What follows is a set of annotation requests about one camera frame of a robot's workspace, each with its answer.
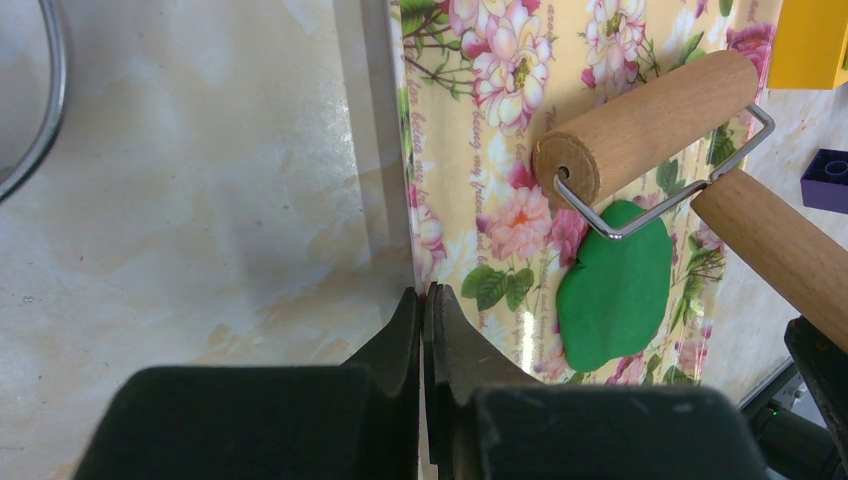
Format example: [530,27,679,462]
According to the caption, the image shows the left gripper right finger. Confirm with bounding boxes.
[423,283,766,479]

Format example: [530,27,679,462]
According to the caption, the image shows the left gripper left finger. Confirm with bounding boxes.
[75,289,422,479]

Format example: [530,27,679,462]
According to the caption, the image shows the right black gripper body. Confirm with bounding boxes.
[784,316,847,464]

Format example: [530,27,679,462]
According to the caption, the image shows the wooden double-ended roller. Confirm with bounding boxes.
[532,50,847,347]

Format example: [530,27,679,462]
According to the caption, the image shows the green dough disc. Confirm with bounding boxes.
[555,218,674,373]

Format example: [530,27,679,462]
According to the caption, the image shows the floral cutting board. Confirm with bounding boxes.
[388,1,781,384]

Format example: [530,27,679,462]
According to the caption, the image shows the round metal cutter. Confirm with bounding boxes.
[1,1,69,201]

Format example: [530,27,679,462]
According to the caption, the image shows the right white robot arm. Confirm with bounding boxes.
[740,317,847,479]

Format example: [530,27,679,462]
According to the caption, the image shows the purple cube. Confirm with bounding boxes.
[800,149,848,214]

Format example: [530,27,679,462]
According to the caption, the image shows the colourful toy block stack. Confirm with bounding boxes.
[767,0,847,90]

